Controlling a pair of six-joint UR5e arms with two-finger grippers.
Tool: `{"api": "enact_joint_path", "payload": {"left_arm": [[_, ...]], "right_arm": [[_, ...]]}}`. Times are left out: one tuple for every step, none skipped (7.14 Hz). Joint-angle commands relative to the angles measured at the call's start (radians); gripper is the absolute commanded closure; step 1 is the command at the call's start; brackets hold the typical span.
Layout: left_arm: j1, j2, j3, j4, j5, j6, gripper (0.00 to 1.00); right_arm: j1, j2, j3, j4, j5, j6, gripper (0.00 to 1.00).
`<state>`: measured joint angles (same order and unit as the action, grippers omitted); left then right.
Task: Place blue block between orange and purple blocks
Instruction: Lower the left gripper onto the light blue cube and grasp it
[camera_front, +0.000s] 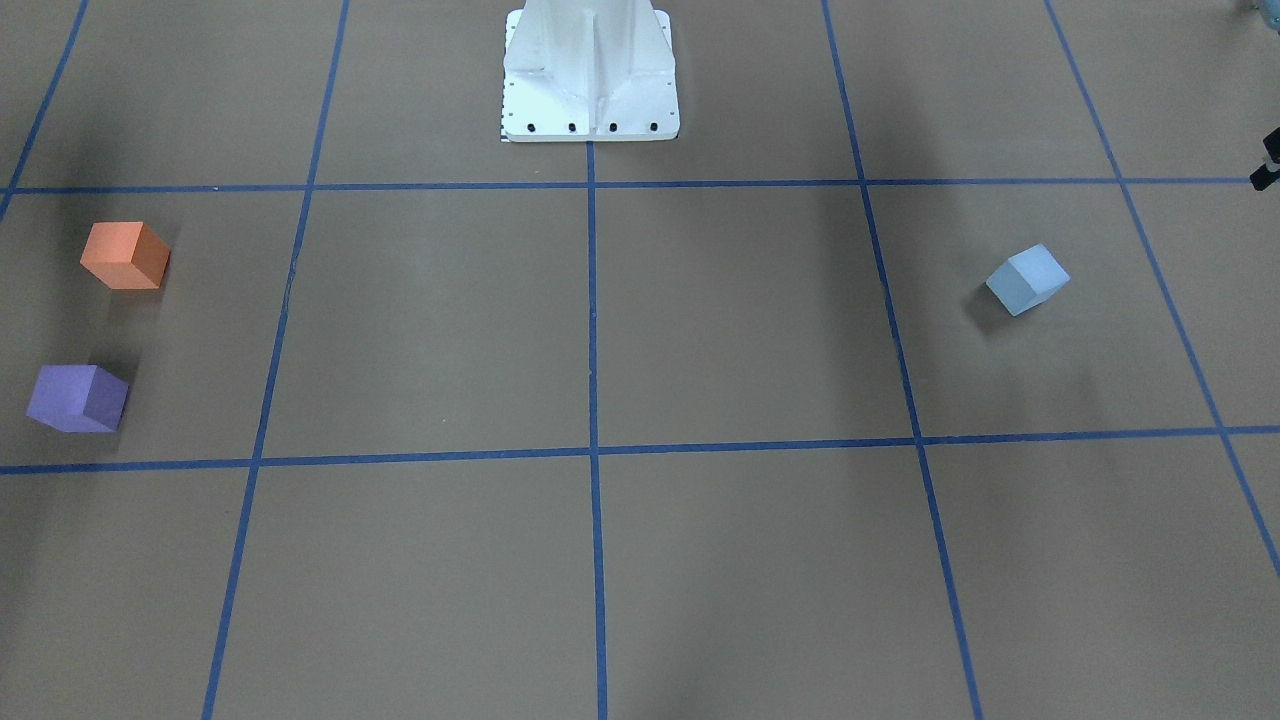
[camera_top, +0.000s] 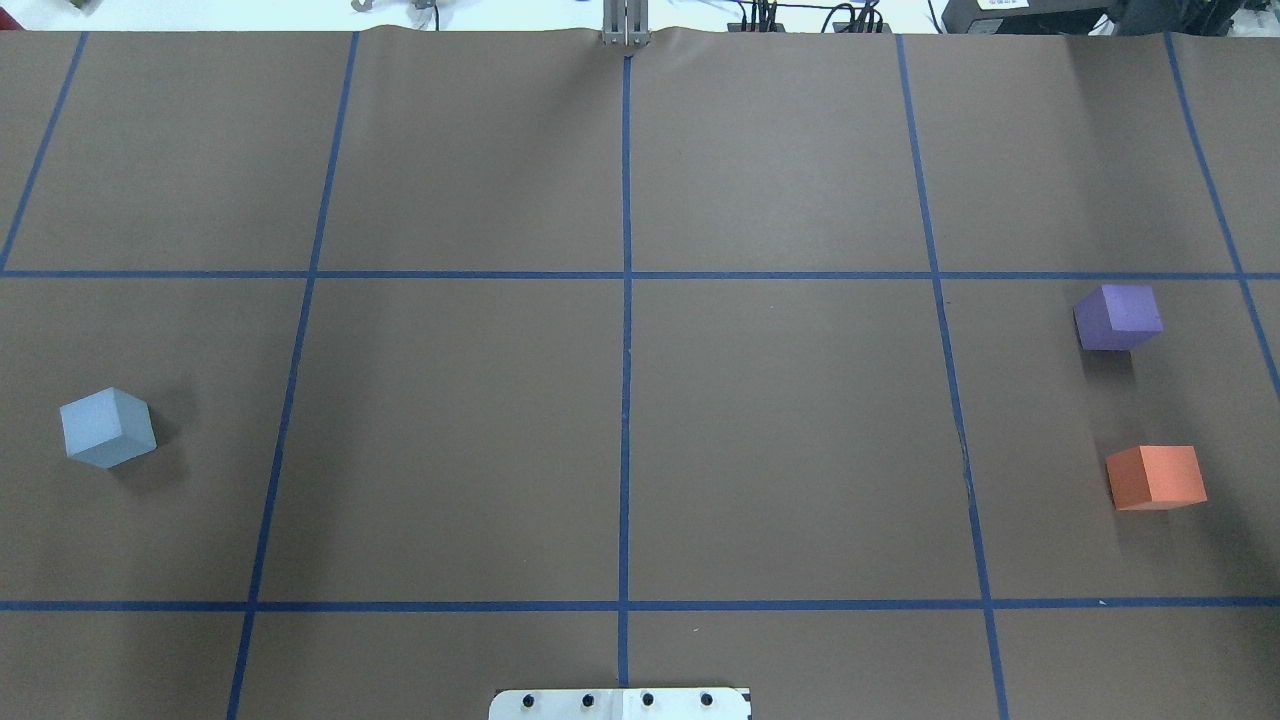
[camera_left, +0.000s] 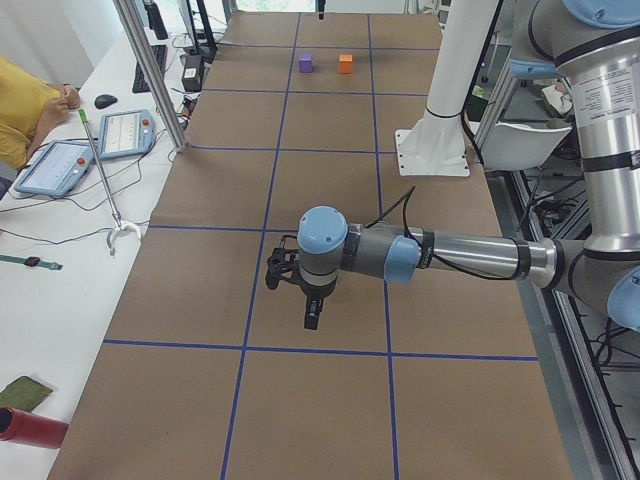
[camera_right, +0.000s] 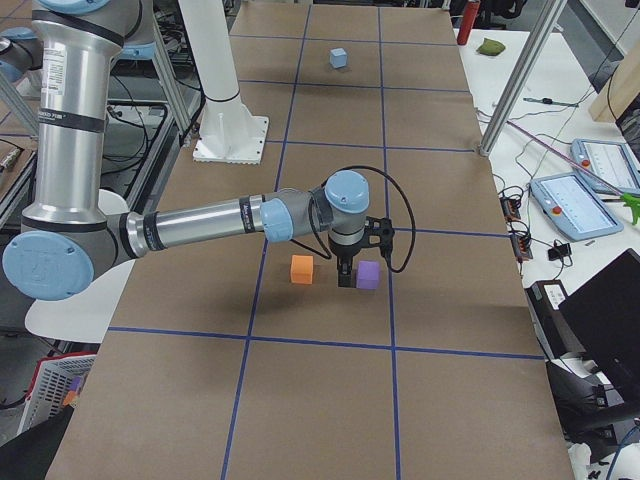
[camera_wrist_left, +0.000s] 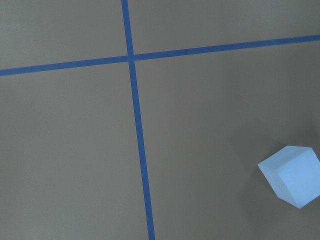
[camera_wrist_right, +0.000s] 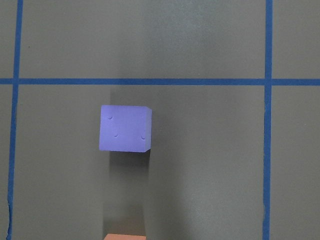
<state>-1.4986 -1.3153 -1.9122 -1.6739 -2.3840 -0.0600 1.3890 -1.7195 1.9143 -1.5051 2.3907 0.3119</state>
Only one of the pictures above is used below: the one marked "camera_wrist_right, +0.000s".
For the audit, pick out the purple foam block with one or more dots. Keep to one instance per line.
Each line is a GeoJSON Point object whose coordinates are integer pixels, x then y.
{"type": "Point", "coordinates": [125, 128]}

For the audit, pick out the orange foam block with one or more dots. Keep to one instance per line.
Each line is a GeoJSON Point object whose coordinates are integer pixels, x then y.
{"type": "Point", "coordinates": [114, 236]}

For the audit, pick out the brown paper table cover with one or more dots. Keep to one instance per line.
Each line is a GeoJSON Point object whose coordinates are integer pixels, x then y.
{"type": "Point", "coordinates": [229, 140]}

